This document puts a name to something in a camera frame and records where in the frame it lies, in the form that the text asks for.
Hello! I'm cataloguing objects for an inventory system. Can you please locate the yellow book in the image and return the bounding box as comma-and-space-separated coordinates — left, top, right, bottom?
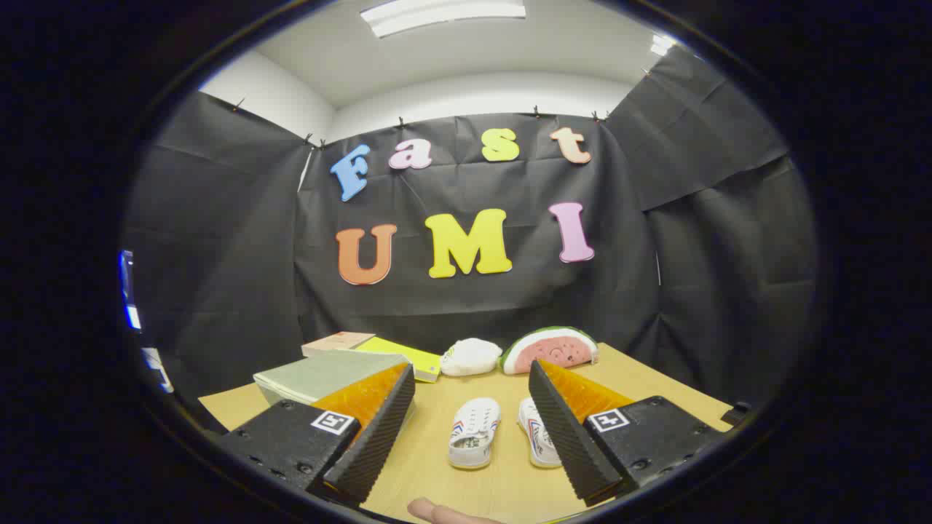
355, 336, 443, 384

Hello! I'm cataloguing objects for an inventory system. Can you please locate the white canvas shoe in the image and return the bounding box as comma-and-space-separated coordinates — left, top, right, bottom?
448, 397, 502, 470
518, 397, 563, 469

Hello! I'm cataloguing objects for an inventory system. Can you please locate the watermelon slice plush toy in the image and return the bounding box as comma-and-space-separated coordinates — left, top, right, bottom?
499, 326, 599, 376

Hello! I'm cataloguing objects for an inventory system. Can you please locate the long ceiling light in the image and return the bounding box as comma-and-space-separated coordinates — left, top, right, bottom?
360, 0, 527, 39

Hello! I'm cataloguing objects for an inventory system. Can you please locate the white plush toy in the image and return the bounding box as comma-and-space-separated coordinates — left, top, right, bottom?
441, 338, 503, 378

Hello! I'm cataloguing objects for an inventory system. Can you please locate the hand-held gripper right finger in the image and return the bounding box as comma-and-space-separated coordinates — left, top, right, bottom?
529, 359, 729, 508

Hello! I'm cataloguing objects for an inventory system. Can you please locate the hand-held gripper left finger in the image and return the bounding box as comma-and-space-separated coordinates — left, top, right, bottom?
217, 362, 416, 507

